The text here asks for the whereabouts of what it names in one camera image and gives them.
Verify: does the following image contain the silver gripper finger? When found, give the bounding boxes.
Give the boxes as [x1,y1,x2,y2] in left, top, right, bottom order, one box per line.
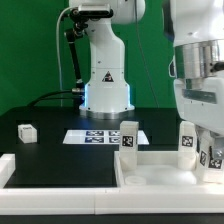
[212,134,224,160]
[196,126,210,149]

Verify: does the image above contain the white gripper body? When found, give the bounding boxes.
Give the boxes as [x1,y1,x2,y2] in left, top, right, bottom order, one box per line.
[174,75,224,136]

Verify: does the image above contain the white square table top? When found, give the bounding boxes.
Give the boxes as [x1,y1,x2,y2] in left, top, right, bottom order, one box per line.
[114,151,224,186]

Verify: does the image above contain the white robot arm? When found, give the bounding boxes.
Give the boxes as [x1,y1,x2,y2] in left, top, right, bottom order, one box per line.
[69,0,224,159]

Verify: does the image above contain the white U-shaped fence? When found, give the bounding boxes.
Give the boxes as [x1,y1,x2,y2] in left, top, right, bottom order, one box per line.
[0,154,224,215]

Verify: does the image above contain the tag marker sheet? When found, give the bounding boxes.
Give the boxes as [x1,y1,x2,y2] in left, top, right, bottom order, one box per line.
[62,129,150,146]

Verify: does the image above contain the black cables at base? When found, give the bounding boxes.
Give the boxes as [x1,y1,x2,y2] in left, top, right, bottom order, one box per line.
[26,87,86,108]

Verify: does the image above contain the black camera on mount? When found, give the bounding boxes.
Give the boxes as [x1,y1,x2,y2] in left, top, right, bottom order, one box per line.
[78,3,113,18]

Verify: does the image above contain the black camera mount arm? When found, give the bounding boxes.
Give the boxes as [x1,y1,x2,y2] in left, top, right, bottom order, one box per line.
[64,13,87,89]

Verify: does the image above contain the grey cable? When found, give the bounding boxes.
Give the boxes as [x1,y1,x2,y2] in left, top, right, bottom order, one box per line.
[55,7,72,108]

